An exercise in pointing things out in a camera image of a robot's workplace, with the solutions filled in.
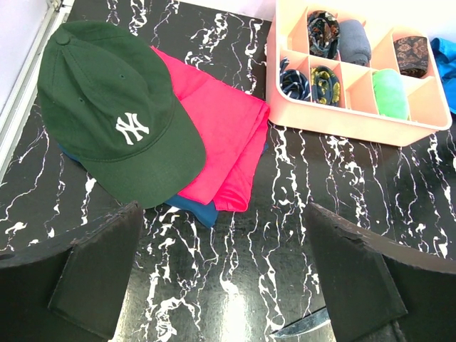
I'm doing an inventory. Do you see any grey rolled cloth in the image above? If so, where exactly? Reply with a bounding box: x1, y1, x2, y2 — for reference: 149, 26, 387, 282
339, 19, 371, 66

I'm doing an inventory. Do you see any aluminium frame rail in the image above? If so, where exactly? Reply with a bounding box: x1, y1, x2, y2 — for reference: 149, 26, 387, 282
1, 1, 74, 176

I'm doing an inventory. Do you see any brown patterned rolled cloth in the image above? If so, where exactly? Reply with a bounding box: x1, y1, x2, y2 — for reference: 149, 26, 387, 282
393, 36, 429, 78

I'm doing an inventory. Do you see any pink folded cloth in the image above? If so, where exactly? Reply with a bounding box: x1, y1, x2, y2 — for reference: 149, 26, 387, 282
153, 48, 270, 212

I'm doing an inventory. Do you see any pink divided organizer box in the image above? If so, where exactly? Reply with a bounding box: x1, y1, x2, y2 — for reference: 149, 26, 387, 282
266, 1, 452, 147

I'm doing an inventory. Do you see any dark green baseball cap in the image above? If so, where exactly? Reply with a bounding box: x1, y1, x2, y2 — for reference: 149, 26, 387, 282
37, 21, 206, 208

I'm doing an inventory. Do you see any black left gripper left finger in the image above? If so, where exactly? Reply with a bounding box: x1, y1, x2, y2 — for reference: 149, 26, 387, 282
1, 202, 143, 341

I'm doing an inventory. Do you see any green rolled cloth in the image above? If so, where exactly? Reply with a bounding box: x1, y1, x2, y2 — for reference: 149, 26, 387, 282
372, 68, 409, 120

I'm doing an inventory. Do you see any dark floral rolled cloth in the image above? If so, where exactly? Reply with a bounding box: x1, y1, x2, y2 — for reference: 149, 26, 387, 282
307, 10, 340, 60

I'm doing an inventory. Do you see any teal plastic knife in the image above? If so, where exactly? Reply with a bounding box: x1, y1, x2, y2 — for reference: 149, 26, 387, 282
271, 307, 331, 338

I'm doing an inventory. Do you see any navy striped rolled cloth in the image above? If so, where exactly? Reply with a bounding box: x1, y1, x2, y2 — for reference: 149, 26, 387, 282
279, 57, 311, 101

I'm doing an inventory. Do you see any yellow floral rolled cloth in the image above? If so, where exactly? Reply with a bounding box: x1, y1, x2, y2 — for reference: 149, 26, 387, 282
310, 66, 341, 107

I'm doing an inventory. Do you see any bright blue napkin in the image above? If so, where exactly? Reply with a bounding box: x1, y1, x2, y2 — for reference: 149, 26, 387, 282
430, 38, 455, 115

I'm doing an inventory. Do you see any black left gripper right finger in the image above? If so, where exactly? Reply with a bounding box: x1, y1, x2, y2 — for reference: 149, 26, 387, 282
304, 203, 455, 341

